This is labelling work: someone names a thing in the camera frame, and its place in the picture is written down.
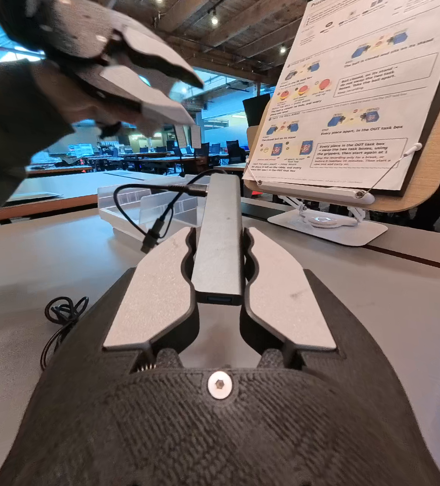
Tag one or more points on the person's left hand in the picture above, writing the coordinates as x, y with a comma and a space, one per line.
72, 98

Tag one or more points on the black office chair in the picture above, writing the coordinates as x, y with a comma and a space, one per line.
203, 153
236, 152

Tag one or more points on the grey USB hub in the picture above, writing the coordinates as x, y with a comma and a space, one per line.
220, 246

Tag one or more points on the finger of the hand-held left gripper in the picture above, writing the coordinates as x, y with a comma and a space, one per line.
155, 49
148, 97

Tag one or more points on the paper-holding document stand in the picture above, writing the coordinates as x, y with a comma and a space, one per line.
181, 136
195, 136

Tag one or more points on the printed instruction sheet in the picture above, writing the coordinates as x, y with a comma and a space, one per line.
356, 114

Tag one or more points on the row of work tables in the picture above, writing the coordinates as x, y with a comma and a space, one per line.
148, 155

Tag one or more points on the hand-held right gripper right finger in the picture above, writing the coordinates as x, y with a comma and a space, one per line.
288, 303

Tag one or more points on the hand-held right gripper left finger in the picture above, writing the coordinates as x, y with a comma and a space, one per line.
148, 303

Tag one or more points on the black monitor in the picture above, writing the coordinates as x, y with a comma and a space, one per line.
256, 110

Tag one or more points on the white table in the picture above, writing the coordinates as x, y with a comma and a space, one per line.
72, 190

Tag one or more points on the grey desk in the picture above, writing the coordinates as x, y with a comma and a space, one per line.
394, 303

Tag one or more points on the instruction sheet on wooden stand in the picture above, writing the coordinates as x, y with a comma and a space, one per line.
432, 171

